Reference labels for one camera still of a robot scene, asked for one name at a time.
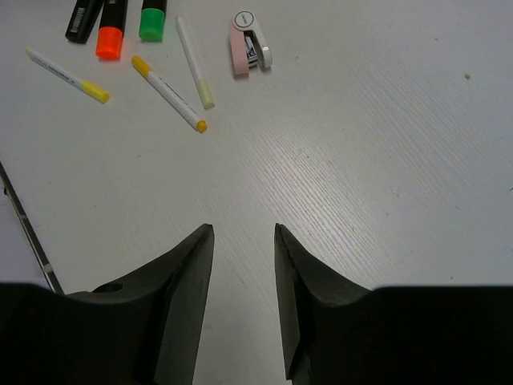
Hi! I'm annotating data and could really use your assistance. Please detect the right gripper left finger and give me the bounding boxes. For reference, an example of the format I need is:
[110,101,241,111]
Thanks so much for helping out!
[1,224,214,384]

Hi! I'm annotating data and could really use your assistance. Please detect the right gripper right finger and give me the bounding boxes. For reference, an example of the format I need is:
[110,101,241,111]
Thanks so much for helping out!
[274,224,512,384]

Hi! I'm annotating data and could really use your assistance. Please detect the pink white mini stapler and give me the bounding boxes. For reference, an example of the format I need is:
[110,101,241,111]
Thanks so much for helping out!
[229,10,273,77]

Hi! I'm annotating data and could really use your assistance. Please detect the green cap black highlighter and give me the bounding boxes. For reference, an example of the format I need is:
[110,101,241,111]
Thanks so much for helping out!
[139,0,168,42]

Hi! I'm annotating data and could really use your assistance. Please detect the white pen orange-yellow cap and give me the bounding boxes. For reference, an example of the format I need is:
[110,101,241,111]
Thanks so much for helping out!
[131,55,208,133]

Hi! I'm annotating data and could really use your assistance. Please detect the white pen pale yellow cap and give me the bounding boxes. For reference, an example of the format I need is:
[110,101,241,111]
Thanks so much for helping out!
[176,16,215,109]

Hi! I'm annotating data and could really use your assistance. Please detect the orange cap black highlighter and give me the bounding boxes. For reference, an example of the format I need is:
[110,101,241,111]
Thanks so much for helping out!
[95,0,128,60]

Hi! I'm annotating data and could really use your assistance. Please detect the pink cap black highlighter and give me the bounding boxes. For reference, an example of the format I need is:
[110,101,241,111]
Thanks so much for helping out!
[65,0,103,44]

